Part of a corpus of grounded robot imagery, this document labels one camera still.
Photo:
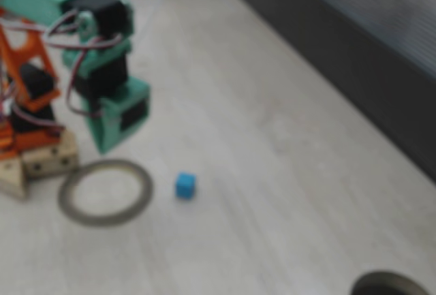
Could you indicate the dark frosted desk partition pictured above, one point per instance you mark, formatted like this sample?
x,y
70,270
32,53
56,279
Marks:
x,y
340,36

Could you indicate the rectangular wooden base block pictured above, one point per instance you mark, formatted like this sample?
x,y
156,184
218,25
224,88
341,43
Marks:
x,y
47,163

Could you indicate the small blue cube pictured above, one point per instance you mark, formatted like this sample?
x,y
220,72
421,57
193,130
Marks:
x,y
185,187

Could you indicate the green gripper with servo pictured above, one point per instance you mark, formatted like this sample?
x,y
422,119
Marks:
x,y
117,125

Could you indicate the triangular wooden block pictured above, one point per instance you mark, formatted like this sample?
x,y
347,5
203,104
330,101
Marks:
x,y
12,179

